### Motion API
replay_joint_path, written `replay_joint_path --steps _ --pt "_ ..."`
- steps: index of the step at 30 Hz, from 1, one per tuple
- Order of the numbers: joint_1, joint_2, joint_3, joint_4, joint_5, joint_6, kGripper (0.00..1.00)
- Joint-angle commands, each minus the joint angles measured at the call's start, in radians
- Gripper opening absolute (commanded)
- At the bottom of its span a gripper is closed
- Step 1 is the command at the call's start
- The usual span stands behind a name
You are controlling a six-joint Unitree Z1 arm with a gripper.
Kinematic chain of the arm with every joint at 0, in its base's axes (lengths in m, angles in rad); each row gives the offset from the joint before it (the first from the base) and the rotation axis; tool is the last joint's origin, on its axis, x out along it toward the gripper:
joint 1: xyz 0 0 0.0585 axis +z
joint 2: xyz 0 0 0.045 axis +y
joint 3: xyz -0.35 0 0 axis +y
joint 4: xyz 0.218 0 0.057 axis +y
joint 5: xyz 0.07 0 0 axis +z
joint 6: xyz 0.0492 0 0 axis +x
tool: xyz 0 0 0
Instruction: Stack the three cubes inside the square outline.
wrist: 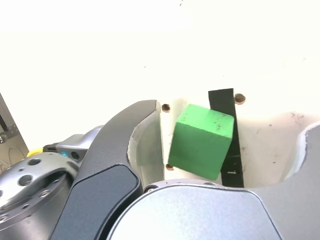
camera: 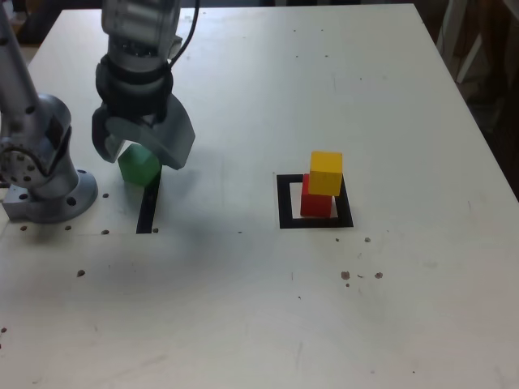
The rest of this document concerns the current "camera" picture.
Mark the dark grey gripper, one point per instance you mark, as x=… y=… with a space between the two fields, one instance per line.
x=153 y=120

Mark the yellow cube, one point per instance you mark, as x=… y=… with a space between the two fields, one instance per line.
x=324 y=178

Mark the black tape square outline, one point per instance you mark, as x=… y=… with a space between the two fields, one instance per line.
x=284 y=202

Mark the green cube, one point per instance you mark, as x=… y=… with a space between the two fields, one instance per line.
x=135 y=168

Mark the red cube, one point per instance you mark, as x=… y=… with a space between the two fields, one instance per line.
x=314 y=206

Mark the black tape strip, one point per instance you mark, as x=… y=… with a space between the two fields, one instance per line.
x=146 y=215

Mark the white frame furniture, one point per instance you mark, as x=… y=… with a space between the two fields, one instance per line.
x=470 y=61

